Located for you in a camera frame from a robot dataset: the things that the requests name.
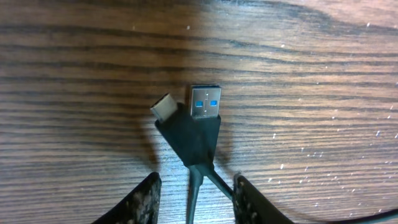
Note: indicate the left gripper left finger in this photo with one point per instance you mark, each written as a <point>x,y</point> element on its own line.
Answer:
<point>140,206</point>

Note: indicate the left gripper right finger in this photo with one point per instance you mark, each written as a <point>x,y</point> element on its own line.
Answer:
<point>251,207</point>

